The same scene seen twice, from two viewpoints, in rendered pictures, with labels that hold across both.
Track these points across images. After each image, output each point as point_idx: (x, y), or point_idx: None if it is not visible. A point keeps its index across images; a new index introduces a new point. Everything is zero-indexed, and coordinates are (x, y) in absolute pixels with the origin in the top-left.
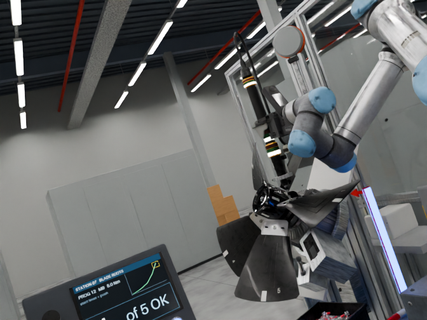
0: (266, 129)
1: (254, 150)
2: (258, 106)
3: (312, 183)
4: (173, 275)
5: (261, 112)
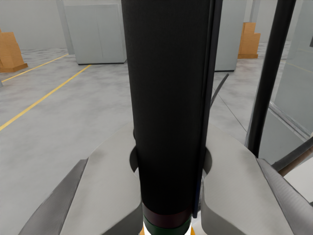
0: (153, 211)
1: (217, 89)
2: (143, 60)
3: (292, 184)
4: None
5: (154, 116)
